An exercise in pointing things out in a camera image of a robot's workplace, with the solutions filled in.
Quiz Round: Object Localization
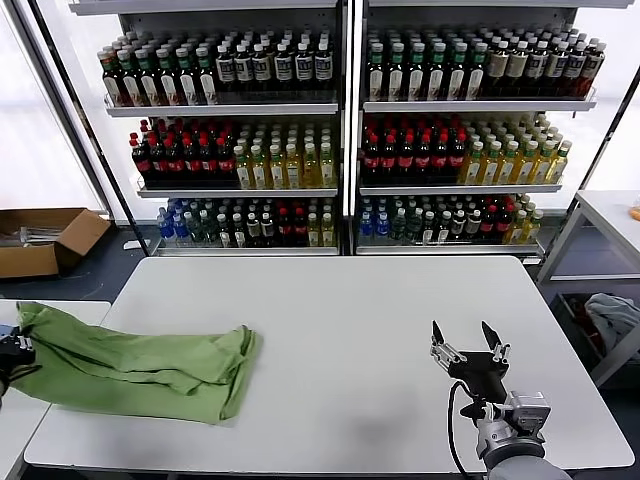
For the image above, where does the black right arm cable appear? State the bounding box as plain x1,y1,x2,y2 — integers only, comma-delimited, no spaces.
446,382,484,476

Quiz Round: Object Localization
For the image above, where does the grey metal shelving unit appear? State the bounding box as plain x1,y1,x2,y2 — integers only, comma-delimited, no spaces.
67,0,354,258
349,0,632,264

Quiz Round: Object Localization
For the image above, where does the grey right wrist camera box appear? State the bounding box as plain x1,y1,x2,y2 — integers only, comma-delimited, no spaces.
504,392,552,441

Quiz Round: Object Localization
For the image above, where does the grey metal frame bar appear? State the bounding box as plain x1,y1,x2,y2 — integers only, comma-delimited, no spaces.
592,319,640,389

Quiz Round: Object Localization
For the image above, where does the grey metal parts bundle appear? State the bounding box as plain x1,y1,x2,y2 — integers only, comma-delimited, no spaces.
0,227,61,248

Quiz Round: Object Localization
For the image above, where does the grey frame side table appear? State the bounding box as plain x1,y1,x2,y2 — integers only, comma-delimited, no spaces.
535,188,640,287

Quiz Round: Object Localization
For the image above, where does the black slanted pole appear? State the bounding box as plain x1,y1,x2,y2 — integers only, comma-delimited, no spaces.
542,64,640,259
27,0,152,254

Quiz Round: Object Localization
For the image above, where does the brown cardboard box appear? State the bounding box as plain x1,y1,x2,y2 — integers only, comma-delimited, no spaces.
0,208,112,280

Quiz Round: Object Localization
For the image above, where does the green cap tea bottle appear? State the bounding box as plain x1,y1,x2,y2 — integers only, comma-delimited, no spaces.
157,47,181,107
386,42,407,100
427,42,448,100
447,42,469,100
367,42,387,100
139,48,162,108
467,42,489,99
119,49,144,108
407,42,428,100
101,48,125,108
196,45,219,106
177,46,200,107

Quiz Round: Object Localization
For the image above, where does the grey blue crumpled cloth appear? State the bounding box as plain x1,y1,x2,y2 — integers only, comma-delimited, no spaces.
584,292,640,360

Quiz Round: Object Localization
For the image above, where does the black storage bin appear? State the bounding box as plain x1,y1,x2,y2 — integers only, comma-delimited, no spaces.
556,292,609,372

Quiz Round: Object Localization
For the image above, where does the red cap cola bottle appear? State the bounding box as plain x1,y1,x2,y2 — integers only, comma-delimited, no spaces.
216,137,236,186
448,131,469,184
165,139,185,186
414,131,434,184
431,131,451,184
292,208,308,248
362,131,382,184
496,204,514,241
397,131,416,184
130,139,152,185
480,205,498,241
148,139,169,186
277,208,293,248
379,131,399,184
182,138,203,186
200,137,220,186

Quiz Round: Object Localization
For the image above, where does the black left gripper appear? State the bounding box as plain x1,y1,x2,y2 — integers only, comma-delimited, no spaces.
0,334,36,372

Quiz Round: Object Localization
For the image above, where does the red cloth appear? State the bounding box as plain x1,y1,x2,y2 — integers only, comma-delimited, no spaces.
574,298,601,346

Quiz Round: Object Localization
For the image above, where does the green polo shirt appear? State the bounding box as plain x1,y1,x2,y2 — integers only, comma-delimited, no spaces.
14,301,265,428

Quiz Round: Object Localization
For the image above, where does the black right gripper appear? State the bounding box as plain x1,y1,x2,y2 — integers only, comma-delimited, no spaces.
429,320,512,402

